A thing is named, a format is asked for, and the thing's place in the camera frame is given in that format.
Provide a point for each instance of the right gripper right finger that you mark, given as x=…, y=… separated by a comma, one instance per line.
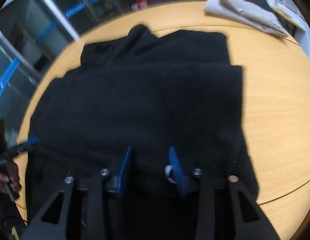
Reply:
x=205, y=207

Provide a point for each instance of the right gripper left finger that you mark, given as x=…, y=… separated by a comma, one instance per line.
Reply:
x=59, y=217

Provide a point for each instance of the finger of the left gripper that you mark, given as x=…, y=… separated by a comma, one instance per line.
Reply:
x=32, y=140

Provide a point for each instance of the black fleece jacket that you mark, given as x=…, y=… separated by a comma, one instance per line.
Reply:
x=150, y=93

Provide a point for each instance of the person left hand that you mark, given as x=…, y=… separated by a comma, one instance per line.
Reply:
x=13, y=179

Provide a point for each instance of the beige folded garment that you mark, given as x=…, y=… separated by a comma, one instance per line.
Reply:
x=258, y=16

